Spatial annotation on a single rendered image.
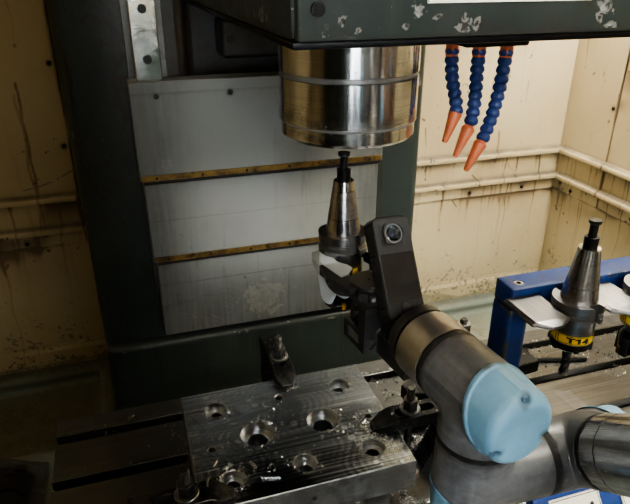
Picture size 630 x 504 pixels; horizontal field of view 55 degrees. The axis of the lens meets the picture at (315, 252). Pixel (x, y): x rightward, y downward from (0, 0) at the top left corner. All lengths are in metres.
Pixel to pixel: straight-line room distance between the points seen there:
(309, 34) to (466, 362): 0.31
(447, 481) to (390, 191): 0.82
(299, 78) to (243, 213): 0.57
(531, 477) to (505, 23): 0.42
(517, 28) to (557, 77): 1.37
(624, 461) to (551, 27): 0.38
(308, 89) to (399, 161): 0.68
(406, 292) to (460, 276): 1.33
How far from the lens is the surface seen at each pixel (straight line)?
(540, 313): 0.78
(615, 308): 0.83
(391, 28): 0.51
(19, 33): 1.51
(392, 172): 1.32
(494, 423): 0.54
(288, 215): 1.22
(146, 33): 1.10
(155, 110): 1.11
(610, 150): 1.86
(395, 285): 0.66
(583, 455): 0.65
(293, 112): 0.68
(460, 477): 0.62
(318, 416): 0.95
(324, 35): 0.49
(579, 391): 1.22
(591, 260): 0.78
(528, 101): 1.89
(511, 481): 0.64
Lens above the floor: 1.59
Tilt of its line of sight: 25 degrees down
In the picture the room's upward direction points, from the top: straight up
